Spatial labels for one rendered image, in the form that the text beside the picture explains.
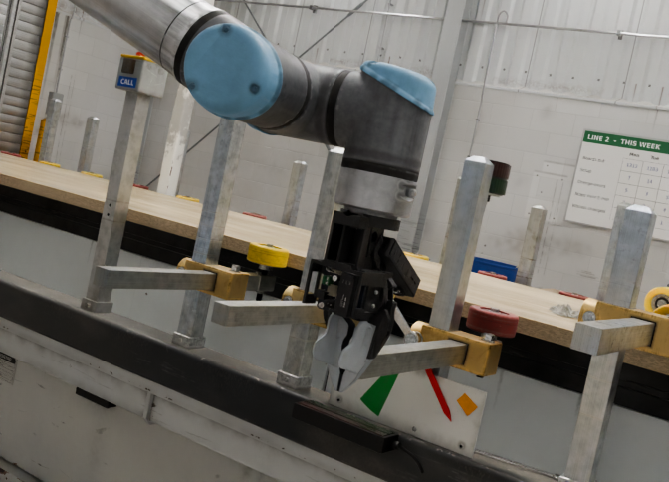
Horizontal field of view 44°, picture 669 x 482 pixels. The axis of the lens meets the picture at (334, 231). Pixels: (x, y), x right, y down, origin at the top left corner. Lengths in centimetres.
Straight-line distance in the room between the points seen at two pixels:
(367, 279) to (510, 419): 64
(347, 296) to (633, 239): 45
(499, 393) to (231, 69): 86
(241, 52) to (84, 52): 1036
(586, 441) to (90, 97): 1039
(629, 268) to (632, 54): 767
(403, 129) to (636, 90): 782
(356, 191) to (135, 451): 126
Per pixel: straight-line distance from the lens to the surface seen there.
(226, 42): 85
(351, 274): 92
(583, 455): 124
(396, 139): 93
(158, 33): 91
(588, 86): 883
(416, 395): 132
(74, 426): 222
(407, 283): 103
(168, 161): 300
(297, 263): 167
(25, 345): 198
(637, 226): 120
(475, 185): 128
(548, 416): 148
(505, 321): 135
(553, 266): 869
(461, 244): 128
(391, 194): 93
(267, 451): 152
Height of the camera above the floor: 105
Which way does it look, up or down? 3 degrees down
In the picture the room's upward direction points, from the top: 12 degrees clockwise
